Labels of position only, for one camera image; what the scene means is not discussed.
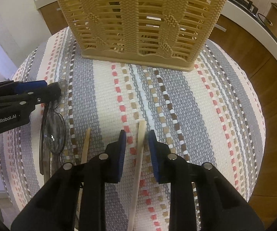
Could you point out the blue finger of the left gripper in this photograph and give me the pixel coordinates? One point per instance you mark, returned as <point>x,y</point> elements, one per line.
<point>23,87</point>
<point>45,93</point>

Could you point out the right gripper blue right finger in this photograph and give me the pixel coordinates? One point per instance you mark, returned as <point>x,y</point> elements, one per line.
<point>154,148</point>

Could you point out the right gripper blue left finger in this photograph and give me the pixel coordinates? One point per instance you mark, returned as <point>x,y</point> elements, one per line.
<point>122,142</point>

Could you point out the wooden chopstick short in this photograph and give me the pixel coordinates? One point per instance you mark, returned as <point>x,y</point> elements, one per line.
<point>83,160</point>

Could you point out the black round spoon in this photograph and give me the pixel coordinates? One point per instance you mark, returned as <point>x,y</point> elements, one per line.
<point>54,104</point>

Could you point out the striped woven table mat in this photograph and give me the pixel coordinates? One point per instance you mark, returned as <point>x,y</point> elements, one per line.
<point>188,197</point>

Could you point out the beige plastic utensil basket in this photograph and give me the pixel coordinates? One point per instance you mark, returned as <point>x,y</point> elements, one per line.
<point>156,33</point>

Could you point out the wooden base cabinets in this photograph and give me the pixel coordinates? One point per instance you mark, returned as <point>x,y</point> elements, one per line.
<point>261,76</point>

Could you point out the black gas stove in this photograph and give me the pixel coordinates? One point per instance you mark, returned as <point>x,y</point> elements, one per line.
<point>247,5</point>

